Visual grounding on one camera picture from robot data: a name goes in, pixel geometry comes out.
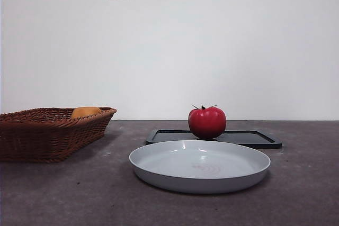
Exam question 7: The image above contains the red tomato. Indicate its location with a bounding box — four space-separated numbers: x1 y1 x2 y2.
188 104 227 140

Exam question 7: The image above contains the grey round plate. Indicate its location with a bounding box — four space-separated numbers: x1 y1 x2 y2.
128 139 272 195

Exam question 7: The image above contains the orange fruit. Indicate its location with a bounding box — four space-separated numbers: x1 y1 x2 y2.
70 106 102 119

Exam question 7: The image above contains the black rectangular tray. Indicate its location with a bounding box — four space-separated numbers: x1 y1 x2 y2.
145 128 283 150

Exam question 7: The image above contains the brown wicker basket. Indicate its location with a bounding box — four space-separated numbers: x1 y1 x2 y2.
0 107 118 164

